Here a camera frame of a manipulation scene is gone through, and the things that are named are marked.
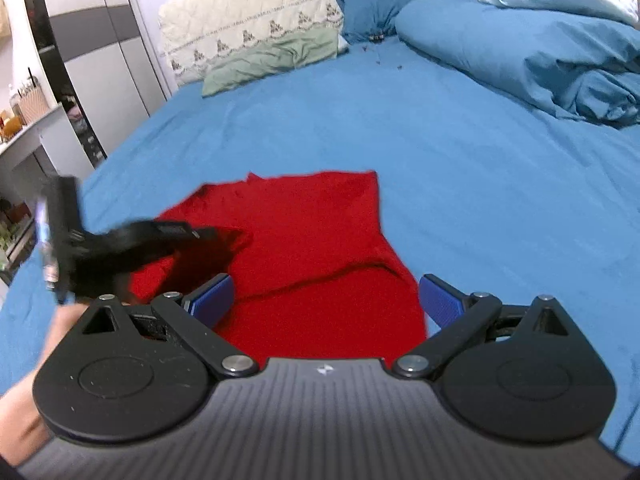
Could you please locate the green pillow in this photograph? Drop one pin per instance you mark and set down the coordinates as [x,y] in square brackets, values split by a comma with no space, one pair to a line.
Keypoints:
[270,57]

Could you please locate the red shirt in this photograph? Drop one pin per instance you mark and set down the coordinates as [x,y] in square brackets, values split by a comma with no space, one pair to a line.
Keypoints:
[320,260]

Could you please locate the orange jar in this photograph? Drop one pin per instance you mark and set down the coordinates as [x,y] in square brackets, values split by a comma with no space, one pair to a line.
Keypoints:
[11,127]

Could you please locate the low shelf with bottles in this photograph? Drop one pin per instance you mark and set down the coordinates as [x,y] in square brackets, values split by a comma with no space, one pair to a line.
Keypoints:
[15,237]

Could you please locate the cream quilted headboard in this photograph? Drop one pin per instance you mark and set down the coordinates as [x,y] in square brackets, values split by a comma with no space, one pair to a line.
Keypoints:
[240,5]

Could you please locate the folded blue duvet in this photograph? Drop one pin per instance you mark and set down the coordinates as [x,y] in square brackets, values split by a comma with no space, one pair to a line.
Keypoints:
[500,45]

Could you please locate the bed with blue sheet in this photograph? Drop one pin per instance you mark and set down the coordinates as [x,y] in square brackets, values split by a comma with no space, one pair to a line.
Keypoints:
[475,185]

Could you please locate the blue pillow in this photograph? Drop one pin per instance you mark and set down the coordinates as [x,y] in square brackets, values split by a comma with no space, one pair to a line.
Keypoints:
[372,10]

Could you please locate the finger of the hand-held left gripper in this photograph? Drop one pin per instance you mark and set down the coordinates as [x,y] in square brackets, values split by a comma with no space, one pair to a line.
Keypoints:
[172,232]

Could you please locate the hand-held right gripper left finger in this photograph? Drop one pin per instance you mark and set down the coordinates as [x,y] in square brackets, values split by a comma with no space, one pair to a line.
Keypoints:
[214,298]

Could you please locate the striped pen holder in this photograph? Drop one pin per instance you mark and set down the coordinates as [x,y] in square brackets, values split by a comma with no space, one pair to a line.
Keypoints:
[32,100]

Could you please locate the white and grey wardrobe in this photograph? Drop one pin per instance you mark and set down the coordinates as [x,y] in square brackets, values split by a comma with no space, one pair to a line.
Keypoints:
[100,60]

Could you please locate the white desk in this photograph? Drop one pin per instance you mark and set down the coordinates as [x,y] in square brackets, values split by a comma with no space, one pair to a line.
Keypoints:
[35,135]

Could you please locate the person's left forearm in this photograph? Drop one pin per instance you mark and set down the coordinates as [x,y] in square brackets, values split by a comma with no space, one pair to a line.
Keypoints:
[22,417]

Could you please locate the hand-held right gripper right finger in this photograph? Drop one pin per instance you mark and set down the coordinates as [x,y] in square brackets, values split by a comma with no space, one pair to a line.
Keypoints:
[439,301]

